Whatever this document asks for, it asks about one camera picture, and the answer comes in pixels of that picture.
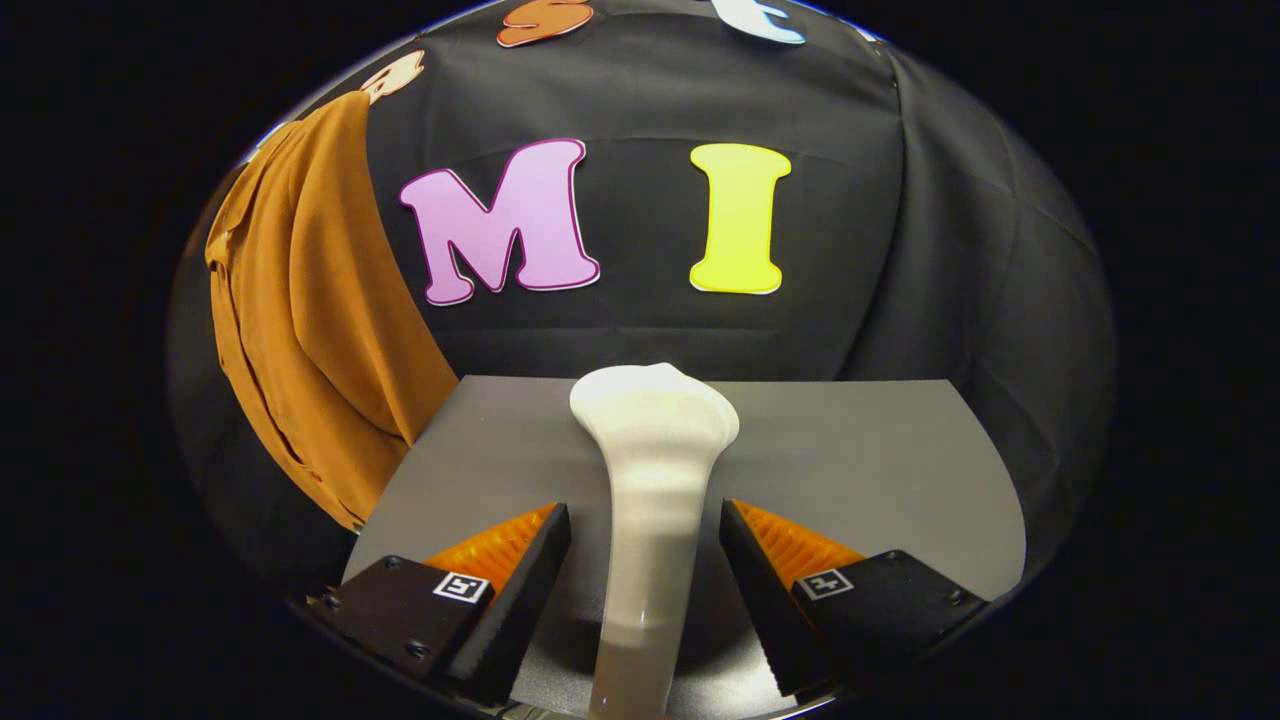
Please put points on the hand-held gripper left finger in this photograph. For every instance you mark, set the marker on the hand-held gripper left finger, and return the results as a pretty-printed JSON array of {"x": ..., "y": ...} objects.
[{"x": 515, "y": 610}]

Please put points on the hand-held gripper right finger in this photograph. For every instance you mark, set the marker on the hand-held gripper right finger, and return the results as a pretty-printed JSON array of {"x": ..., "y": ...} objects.
[{"x": 770, "y": 610}]

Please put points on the white garment steamer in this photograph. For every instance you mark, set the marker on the white garment steamer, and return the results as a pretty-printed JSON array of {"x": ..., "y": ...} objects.
[{"x": 655, "y": 480}]

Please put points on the orange button-up shirt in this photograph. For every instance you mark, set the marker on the orange button-up shirt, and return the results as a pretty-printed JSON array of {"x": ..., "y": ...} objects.
[{"x": 320, "y": 330}]

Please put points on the grey table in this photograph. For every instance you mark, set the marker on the grey table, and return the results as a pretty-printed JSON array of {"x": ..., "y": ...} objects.
[{"x": 850, "y": 470}]

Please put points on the black backdrop cloth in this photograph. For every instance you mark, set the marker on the black backdrop cloth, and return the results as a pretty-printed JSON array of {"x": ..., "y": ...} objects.
[{"x": 900, "y": 250}]

